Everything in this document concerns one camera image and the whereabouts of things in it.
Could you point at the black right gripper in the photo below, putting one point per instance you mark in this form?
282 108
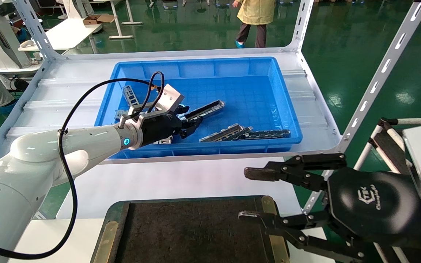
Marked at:
371 204

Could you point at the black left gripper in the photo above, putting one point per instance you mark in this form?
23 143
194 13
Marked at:
159 128

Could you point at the dark long metal part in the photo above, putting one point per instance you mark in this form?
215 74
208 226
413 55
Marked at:
207 109

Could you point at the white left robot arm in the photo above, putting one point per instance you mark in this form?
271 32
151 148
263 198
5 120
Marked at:
49 146

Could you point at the dark slotted metal part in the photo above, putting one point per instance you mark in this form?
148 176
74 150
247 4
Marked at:
130 95

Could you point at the black long metal part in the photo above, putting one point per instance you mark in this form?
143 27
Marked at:
269 134

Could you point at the black foam container tray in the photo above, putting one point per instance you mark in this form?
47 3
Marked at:
181 230

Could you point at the large blue plastic bin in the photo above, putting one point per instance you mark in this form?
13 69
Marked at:
232 91

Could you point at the white metal shelf rack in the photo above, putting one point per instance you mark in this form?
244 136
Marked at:
68 109

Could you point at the walking person in yellow coat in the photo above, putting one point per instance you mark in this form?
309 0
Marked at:
256 14

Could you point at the open cardboard box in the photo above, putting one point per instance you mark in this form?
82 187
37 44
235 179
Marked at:
93 20

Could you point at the white desk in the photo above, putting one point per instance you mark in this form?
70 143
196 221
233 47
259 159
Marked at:
68 33

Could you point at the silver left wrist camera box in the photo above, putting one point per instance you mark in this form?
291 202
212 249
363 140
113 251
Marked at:
170 96

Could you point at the white desk leg frame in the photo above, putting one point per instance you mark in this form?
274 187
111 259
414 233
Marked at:
121 37

